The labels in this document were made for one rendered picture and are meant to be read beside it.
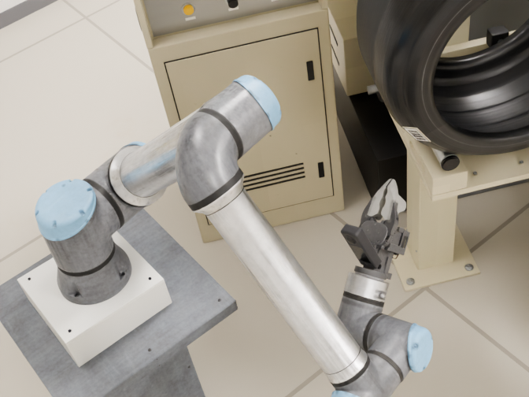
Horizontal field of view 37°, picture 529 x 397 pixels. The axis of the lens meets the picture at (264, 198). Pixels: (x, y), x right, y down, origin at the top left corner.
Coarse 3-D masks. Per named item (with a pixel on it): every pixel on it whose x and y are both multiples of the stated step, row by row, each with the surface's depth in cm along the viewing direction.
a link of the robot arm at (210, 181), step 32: (192, 128) 142; (224, 128) 141; (192, 160) 140; (224, 160) 140; (192, 192) 140; (224, 192) 140; (224, 224) 143; (256, 224) 144; (256, 256) 144; (288, 256) 147; (288, 288) 146; (288, 320) 149; (320, 320) 148; (320, 352) 150; (352, 352) 151; (352, 384) 151; (384, 384) 154
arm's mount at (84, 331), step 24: (120, 240) 214; (48, 264) 211; (144, 264) 206; (24, 288) 206; (48, 288) 205; (144, 288) 200; (48, 312) 199; (72, 312) 198; (96, 312) 197; (120, 312) 198; (144, 312) 204; (72, 336) 192; (96, 336) 197; (120, 336) 203
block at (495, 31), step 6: (492, 30) 206; (498, 30) 205; (504, 30) 205; (486, 36) 208; (492, 36) 204; (498, 36) 205; (504, 36) 205; (486, 42) 209; (492, 42) 206; (498, 42) 206
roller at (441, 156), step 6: (438, 150) 190; (438, 156) 189; (444, 156) 188; (450, 156) 187; (456, 156) 187; (444, 162) 187; (450, 162) 188; (456, 162) 188; (444, 168) 188; (450, 168) 189
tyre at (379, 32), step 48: (384, 0) 163; (432, 0) 152; (480, 0) 151; (384, 48) 163; (432, 48) 157; (528, 48) 199; (384, 96) 172; (432, 96) 166; (480, 96) 201; (528, 96) 196; (432, 144) 180; (480, 144) 179; (528, 144) 183
